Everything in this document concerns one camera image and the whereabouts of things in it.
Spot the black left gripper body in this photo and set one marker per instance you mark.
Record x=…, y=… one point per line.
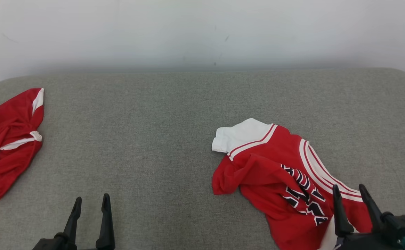
x=54, y=243

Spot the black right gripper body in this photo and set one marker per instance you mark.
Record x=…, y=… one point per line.
x=390, y=236

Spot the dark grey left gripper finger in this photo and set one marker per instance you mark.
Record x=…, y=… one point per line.
x=73, y=222
x=106, y=225

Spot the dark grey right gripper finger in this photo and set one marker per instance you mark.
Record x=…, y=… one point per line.
x=374, y=215
x=341, y=218

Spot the red Bulls basketball jersey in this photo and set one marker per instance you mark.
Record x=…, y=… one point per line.
x=265, y=173

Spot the red shorts with white stripes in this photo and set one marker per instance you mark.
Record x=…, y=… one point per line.
x=7, y=152

